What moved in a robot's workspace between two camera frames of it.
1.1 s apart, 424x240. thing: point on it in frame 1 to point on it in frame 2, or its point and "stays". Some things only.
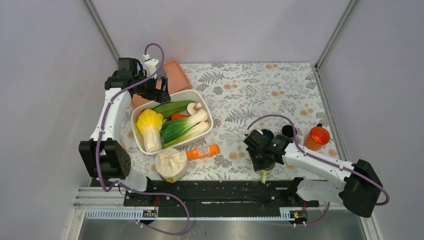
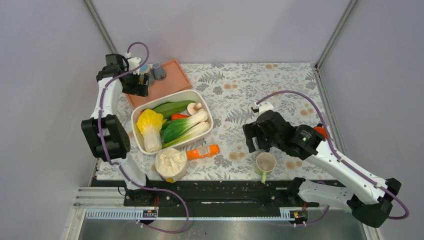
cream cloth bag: [171, 163] stays
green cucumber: [167, 109] stays
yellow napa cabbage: [149, 122] stays
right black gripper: [256, 165] to [251, 130]
